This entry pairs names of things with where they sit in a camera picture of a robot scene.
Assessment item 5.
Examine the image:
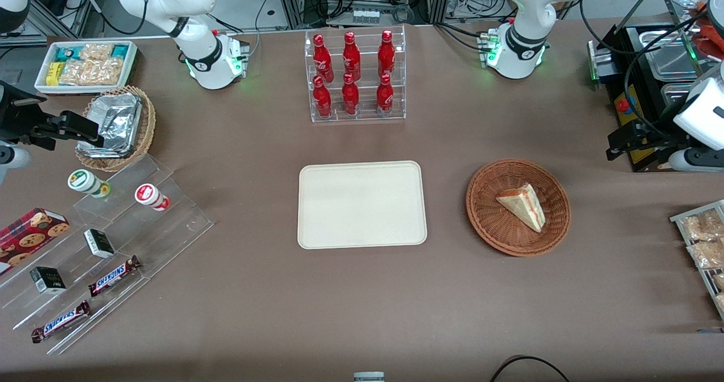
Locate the clear rice cracker bag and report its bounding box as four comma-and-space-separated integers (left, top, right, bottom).
79, 43, 115, 62
59, 58, 124, 86

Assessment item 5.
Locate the red cola bottle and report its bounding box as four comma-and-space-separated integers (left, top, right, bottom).
313, 76, 333, 118
313, 34, 335, 83
342, 32, 361, 81
377, 30, 396, 78
341, 73, 360, 115
376, 74, 395, 117

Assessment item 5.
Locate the brown wicker basket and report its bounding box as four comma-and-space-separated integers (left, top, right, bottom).
466, 158, 571, 257

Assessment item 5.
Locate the red lid yogurt cup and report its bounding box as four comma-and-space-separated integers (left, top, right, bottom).
134, 183, 170, 212

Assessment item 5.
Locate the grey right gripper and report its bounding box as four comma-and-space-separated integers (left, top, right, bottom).
0, 112, 106, 186

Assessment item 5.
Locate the stainless steel pan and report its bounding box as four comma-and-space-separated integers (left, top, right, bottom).
661, 82, 697, 112
644, 28, 708, 81

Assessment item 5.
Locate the red plaid cookie box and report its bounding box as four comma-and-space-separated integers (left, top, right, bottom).
0, 207, 71, 276

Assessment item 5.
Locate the white rectangular snack bin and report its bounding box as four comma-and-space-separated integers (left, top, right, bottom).
34, 40, 139, 95

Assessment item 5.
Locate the triangular sandwich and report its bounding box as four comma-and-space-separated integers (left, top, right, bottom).
496, 183, 546, 233

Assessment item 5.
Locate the clear acrylic stepped shelf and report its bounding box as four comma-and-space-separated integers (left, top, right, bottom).
0, 154, 214, 355

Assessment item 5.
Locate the grey metal snack tray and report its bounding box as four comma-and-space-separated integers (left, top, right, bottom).
670, 200, 724, 320

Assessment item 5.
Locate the green lid yogurt cup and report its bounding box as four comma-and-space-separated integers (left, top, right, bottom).
67, 169, 111, 198

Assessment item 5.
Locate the clear peanut snack bag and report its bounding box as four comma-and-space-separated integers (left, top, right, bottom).
687, 239, 724, 270
680, 209, 724, 242

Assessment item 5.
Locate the stainless steel tray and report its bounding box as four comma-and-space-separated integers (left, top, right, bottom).
661, 0, 714, 32

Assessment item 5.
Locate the black looped cable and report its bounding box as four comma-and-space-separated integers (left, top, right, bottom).
489, 355, 572, 382

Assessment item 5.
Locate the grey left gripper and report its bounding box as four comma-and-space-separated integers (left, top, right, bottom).
606, 122, 724, 173

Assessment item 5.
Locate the orange red food bag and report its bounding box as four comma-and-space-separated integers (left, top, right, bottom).
693, 0, 724, 61

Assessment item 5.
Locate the small black carton box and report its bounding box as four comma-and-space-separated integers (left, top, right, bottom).
84, 229, 115, 259
29, 267, 67, 295

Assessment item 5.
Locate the aluminium foil container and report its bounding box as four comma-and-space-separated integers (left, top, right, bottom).
76, 92, 143, 158

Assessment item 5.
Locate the light wicker basket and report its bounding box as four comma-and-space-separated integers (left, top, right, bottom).
75, 85, 157, 173

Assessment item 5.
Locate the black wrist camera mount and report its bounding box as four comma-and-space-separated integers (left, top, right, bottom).
0, 82, 48, 143

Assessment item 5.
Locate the Snickers chocolate bar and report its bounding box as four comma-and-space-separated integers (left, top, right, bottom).
31, 300, 92, 344
88, 255, 142, 297

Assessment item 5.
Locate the clear acrylic bottle rack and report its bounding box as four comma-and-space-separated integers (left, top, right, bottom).
304, 24, 407, 123

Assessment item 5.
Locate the cream plastic tray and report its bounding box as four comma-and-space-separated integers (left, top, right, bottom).
298, 161, 428, 250

